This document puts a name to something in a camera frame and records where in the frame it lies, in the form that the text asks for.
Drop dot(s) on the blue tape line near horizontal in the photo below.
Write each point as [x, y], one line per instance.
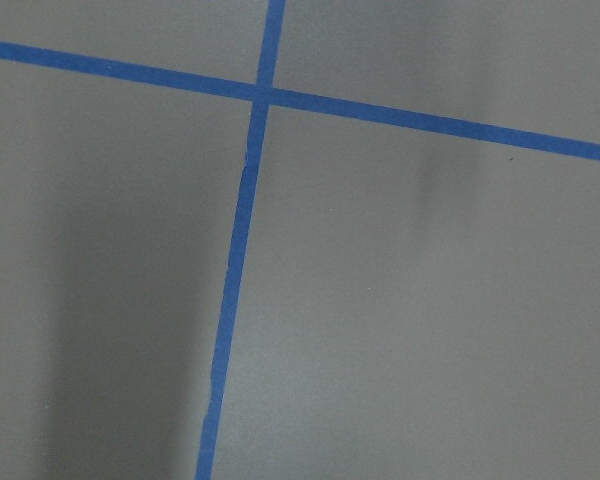
[231, 89]

